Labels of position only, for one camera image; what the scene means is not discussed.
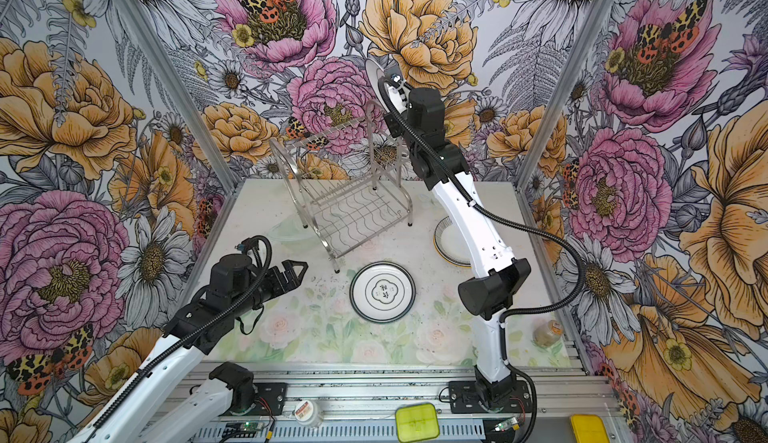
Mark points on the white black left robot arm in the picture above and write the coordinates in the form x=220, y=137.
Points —
x=190, y=336

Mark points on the green square box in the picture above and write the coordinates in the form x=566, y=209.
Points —
x=417, y=423

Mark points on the black line flower plate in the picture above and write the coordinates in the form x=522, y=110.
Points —
x=382, y=292

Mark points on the black striped rim plate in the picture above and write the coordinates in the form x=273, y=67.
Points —
x=450, y=244

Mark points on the aluminium corner post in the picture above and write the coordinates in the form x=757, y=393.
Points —
x=582, y=46
x=143, y=29

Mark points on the yellow box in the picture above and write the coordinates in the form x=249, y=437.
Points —
x=589, y=429

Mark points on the left aluminium corner post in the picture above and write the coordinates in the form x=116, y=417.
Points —
x=143, y=29

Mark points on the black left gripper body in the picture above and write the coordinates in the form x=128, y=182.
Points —
x=272, y=286

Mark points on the silver wire dish rack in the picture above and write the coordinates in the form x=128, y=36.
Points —
x=346, y=182

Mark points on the green circuit board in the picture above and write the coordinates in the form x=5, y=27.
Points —
x=248, y=429

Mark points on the round tape roll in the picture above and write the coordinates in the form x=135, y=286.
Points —
x=308, y=413

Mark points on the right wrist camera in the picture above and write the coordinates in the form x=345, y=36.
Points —
x=396, y=86

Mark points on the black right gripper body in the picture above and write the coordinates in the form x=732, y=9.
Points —
x=399, y=123

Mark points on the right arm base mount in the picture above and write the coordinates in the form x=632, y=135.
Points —
x=511, y=395

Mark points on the small clear plastic bottle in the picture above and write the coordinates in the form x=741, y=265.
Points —
x=548, y=333

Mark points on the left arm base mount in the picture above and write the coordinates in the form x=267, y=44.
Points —
x=266, y=399

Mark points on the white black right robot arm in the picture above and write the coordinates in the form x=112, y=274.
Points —
x=497, y=273

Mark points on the right aluminium corner post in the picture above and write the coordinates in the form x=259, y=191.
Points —
x=582, y=46

